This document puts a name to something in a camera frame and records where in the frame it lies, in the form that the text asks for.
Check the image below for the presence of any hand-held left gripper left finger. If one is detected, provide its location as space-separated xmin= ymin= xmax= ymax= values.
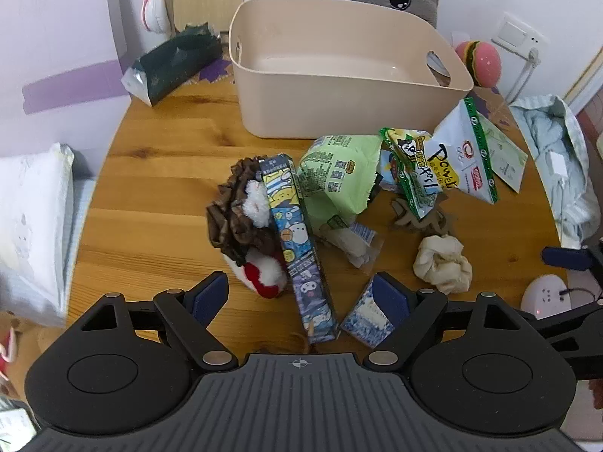
xmin=70 ymin=270 xmax=239 ymax=371

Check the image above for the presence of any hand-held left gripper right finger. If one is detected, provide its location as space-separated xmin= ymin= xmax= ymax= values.
xmin=363 ymin=272 xmax=533 ymax=369

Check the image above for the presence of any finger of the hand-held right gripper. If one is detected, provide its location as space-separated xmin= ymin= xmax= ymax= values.
xmin=541 ymin=240 xmax=603 ymax=274
xmin=534 ymin=299 xmax=603 ymax=380

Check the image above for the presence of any blue tissue pack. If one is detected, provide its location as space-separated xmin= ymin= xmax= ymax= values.
xmin=340 ymin=287 xmax=396 ymax=349

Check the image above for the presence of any white red fluffy toy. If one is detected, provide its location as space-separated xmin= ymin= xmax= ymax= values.
xmin=225 ymin=180 xmax=289 ymax=298

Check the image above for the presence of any clear white candy wrapper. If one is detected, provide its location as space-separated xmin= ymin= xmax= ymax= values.
xmin=318 ymin=221 xmax=384 ymax=271

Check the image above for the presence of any long blue cartoon box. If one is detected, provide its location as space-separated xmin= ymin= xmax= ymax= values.
xmin=258 ymin=153 xmax=339 ymax=344

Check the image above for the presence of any white snack bag red label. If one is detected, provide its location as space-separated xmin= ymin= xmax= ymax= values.
xmin=433 ymin=96 xmax=500 ymax=204

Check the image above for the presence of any light green snack wrapper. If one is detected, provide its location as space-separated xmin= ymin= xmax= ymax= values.
xmin=297 ymin=134 xmax=384 ymax=227

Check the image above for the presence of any green striped snack bag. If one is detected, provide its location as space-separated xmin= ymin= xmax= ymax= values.
xmin=379 ymin=127 xmax=448 ymax=220

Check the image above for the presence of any beige plastic storage bin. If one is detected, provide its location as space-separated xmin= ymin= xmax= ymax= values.
xmin=228 ymin=0 xmax=474 ymax=139

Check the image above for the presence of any white round device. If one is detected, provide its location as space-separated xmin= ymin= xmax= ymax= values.
xmin=520 ymin=275 xmax=573 ymax=321

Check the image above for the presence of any crumpled white tissue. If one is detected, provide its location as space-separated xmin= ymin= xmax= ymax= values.
xmin=413 ymin=234 xmax=473 ymax=295

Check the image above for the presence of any light blue cloth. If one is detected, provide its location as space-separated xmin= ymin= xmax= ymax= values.
xmin=509 ymin=94 xmax=592 ymax=250

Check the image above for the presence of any brown scrunchie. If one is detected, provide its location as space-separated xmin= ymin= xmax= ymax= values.
xmin=206 ymin=154 xmax=283 ymax=264

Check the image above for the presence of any brown paper scrap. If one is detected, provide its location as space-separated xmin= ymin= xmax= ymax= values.
xmin=389 ymin=195 xmax=455 ymax=236

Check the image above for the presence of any pale green flat packet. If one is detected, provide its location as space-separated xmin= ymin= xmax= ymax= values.
xmin=481 ymin=115 xmax=529 ymax=193

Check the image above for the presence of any wooden desk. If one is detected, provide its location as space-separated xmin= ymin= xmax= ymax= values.
xmin=70 ymin=73 xmax=566 ymax=387

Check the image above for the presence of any white printed pillow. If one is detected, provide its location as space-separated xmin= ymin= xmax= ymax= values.
xmin=0 ymin=142 xmax=76 ymax=328

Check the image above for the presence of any pink burger plush toy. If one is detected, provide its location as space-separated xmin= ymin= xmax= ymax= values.
xmin=455 ymin=40 xmax=502 ymax=88

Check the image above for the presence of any dark green snack bag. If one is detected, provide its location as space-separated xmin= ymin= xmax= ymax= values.
xmin=121 ymin=23 xmax=223 ymax=107

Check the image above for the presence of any black cable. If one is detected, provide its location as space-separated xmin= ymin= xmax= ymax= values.
xmin=558 ymin=286 xmax=603 ymax=301

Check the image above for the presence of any white power cable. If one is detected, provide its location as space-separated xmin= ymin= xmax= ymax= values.
xmin=506 ymin=47 xmax=542 ymax=104

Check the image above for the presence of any white wall socket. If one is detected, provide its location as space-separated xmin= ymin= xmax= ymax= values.
xmin=492 ymin=12 xmax=549 ymax=60

